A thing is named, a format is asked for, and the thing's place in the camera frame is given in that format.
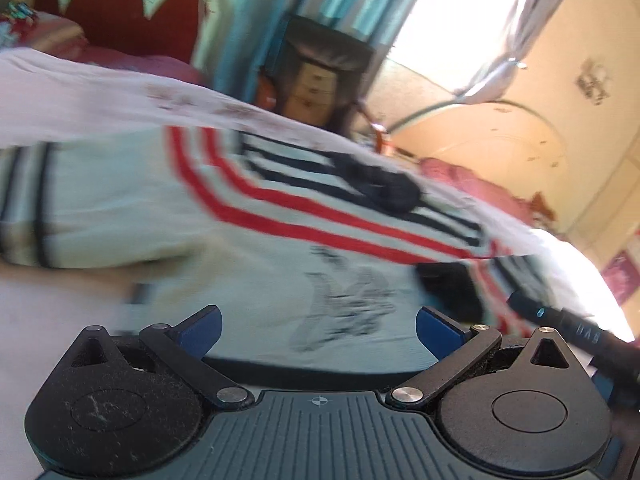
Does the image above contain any striped knit sweater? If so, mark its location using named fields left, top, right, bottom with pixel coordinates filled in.
left=1, top=127, right=553, bottom=373

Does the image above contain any pink bedding on far bed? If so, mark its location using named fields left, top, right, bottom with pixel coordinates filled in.
left=418, top=157, right=558, bottom=228

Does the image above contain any cream arched headboard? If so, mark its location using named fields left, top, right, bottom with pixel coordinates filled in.
left=390, top=101, right=570, bottom=233

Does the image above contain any floral white bed sheet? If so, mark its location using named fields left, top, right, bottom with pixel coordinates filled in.
left=1, top=49, right=632, bottom=479

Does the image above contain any black leather armchair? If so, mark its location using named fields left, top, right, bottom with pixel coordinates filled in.
left=254, top=14, right=387, bottom=143

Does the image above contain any grey tied curtain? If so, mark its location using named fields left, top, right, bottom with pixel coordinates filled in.
left=456, top=0, right=563, bottom=105

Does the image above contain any teal striped curtain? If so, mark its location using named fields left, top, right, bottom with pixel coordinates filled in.
left=216, top=0, right=416, bottom=102

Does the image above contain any red scalloped headboard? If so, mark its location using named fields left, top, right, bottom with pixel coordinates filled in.
left=32, top=0, right=224, bottom=73

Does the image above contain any striped pillow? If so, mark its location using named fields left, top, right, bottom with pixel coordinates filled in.
left=1, top=1, right=88, bottom=60

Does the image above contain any wall lamp sconce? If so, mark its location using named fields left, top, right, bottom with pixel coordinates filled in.
left=575, top=58, right=612, bottom=106

